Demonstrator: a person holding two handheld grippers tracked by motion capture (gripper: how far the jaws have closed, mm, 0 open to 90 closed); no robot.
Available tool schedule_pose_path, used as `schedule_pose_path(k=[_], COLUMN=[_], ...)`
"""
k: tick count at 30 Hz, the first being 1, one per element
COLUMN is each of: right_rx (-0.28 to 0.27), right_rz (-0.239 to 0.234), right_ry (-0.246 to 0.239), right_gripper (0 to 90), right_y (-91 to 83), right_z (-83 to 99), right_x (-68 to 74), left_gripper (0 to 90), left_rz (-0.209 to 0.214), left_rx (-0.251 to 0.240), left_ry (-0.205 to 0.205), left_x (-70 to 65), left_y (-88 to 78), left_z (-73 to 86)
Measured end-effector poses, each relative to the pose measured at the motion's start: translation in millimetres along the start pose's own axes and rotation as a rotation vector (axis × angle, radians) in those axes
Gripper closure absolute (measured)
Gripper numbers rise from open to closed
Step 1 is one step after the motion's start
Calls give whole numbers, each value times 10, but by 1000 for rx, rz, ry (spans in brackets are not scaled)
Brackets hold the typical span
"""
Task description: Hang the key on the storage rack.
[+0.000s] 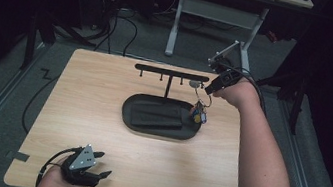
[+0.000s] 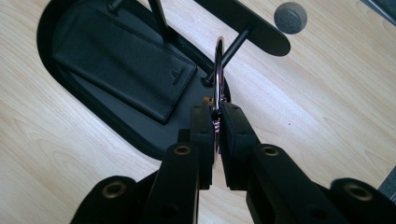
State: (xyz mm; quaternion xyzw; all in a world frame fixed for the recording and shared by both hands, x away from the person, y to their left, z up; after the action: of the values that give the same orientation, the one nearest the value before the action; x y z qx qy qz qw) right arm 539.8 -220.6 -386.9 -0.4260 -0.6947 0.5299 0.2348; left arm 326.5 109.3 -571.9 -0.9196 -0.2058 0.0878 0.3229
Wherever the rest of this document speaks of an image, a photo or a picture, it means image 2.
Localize black leather wallet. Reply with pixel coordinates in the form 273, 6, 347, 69
50, 3, 199, 125

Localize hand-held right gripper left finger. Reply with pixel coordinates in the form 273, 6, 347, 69
139, 101, 216, 224

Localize key bunch with colourful tags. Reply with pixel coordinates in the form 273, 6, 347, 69
204, 36, 228, 166

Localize grey round disc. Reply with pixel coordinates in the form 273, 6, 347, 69
274, 2, 308, 35

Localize black key rack with tray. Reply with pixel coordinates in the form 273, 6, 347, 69
36, 0, 292, 161

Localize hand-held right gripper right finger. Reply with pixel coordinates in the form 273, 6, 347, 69
219, 102, 351, 224

